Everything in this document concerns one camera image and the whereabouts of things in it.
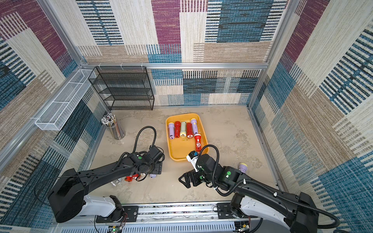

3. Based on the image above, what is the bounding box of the red flashlight white head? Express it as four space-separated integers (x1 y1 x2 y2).
124 174 139 182

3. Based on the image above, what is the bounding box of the red flashlight white logo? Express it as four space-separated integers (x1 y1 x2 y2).
194 134 202 152

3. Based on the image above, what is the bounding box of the yellow plastic storage tray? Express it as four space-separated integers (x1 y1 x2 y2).
166 113 208 162

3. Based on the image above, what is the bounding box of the red flashlight group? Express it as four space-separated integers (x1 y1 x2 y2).
186 122 194 139

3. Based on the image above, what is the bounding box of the pale green flashlight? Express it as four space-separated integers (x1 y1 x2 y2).
180 121 187 138

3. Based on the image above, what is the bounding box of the purple flashlight group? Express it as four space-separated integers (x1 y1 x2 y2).
190 118 199 135

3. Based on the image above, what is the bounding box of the dark red flashlight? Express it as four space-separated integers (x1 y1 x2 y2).
174 121 181 138

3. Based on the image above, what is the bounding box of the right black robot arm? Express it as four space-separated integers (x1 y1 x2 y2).
178 154 319 233

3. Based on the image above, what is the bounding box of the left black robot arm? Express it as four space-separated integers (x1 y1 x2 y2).
47 148 165 223

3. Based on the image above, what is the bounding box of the black mesh shelf rack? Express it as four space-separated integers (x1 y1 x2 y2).
88 66 154 111

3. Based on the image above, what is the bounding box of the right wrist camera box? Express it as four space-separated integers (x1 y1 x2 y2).
187 150 198 172

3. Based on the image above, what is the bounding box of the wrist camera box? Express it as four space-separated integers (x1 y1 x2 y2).
187 150 198 172
145 146 165 165

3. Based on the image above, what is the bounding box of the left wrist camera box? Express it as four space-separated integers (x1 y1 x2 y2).
145 146 165 165

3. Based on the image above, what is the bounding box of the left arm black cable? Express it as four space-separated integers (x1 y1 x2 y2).
132 126 157 155

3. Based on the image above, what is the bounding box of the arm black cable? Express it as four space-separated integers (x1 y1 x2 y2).
198 144 341 231
132 126 157 155

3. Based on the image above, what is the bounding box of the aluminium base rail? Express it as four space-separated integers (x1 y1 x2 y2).
49 197 289 233

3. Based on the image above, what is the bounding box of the white wire wall basket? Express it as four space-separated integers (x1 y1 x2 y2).
35 69 92 131

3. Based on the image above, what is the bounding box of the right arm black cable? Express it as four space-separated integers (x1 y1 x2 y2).
198 144 341 231

